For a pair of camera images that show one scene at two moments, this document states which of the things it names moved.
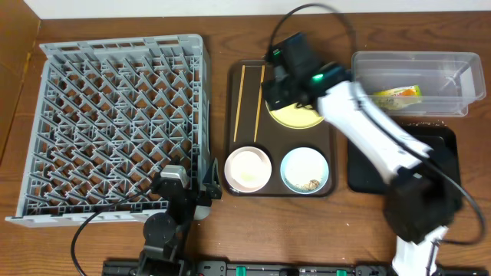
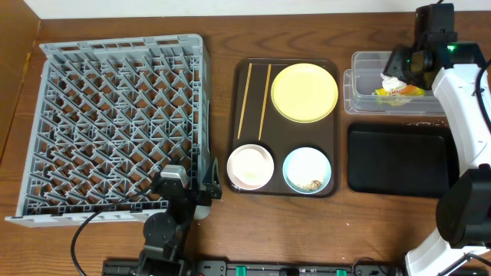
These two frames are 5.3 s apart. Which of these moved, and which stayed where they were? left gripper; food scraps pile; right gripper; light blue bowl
Moved: right gripper
Stayed: food scraps pile; light blue bowl; left gripper
